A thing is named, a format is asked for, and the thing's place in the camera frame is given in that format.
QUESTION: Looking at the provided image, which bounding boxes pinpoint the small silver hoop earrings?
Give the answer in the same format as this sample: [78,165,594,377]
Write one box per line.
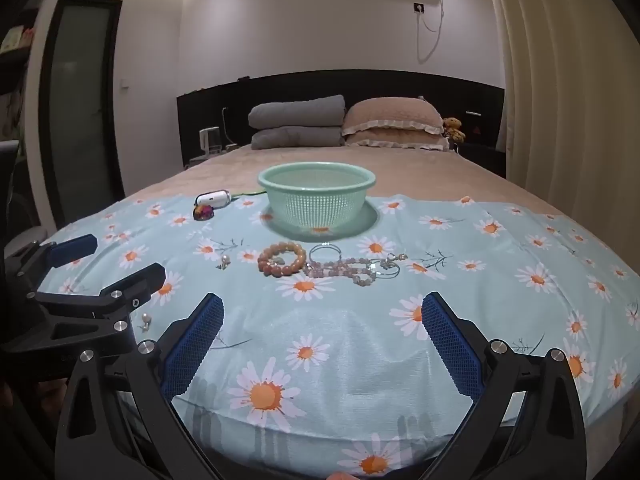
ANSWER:
[370,252,408,279]

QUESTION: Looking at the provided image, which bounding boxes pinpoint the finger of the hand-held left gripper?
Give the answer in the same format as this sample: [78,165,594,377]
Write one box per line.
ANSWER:
[30,262,167,333]
[4,233,99,291]

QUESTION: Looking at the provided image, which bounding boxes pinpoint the pink bead bracelet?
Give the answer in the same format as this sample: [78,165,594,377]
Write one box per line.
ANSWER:
[302,256,378,286]

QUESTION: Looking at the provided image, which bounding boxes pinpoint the black headboard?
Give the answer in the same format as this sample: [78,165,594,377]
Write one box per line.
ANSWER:
[176,70,506,168]

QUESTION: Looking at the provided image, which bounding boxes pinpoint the white plastic case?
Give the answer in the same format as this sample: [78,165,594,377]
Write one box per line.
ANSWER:
[194,189,232,209]

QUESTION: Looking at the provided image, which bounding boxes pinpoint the white power cable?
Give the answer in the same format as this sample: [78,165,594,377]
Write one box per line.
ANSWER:
[416,0,446,64]

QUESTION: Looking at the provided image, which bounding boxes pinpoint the orange bead bracelet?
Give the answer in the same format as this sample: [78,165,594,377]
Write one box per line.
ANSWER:
[257,241,307,277]

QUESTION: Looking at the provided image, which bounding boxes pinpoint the brown teddy bear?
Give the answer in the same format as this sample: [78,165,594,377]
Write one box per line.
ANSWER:
[442,116,467,143]

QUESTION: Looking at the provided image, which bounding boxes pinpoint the white bedside appliance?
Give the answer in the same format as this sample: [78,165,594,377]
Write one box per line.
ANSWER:
[199,126,223,156]

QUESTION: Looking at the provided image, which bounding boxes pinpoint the dark bookshelf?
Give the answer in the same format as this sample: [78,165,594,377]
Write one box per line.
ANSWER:
[0,7,38,141]

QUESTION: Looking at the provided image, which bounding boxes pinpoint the dark framed glass door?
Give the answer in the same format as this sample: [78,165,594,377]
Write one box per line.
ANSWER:
[39,0,126,228]

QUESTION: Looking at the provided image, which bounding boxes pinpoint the daisy printed blue cloth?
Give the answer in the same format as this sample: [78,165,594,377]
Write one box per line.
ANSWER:
[30,192,640,478]

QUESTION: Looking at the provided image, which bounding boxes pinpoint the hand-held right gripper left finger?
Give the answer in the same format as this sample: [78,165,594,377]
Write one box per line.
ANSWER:
[55,292,224,480]

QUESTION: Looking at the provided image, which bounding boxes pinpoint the beige ruffled pillow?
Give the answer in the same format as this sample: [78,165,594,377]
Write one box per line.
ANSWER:
[342,97,446,137]
[344,132,450,152]

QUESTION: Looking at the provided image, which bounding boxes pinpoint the silver bangle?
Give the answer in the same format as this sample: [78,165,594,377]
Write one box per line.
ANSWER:
[308,243,344,265]

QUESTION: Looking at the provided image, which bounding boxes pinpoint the cream curtain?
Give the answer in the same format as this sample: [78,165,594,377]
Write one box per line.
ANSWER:
[480,0,640,221]

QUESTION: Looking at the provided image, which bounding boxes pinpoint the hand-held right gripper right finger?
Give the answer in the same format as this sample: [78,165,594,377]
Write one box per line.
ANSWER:
[421,291,588,480]

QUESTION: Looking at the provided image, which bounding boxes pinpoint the green plastic mesh basket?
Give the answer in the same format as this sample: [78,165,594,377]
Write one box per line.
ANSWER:
[257,161,377,228]

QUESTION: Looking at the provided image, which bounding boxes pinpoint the beige bed cover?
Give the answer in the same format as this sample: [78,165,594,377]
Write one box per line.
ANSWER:
[115,141,568,216]

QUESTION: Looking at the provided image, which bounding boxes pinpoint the grey pillow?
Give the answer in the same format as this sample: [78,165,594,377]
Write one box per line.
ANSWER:
[251,126,346,150]
[248,94,347,129]

